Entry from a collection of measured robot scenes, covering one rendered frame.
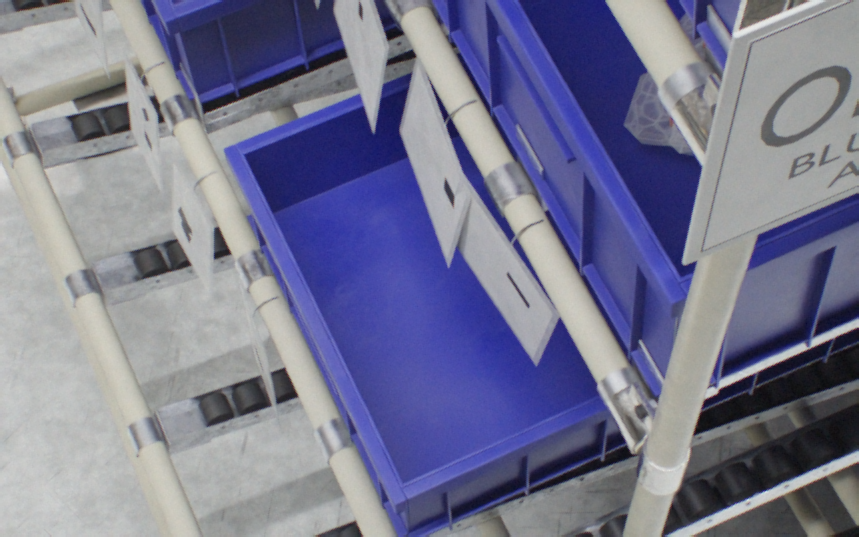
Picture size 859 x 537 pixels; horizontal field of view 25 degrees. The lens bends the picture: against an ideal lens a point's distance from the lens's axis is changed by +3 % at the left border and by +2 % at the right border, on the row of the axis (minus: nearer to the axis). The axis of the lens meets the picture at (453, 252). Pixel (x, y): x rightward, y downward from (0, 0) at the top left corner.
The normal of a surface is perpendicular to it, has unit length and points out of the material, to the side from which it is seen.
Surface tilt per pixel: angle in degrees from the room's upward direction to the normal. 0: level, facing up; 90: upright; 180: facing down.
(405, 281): 3
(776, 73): 90
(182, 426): 11
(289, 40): 90
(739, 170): 90
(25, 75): 0
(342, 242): 3
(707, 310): 90
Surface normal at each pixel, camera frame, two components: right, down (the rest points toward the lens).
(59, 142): 0.19, -0.54
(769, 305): 0.42, 0.80
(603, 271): -0.90, 0.40
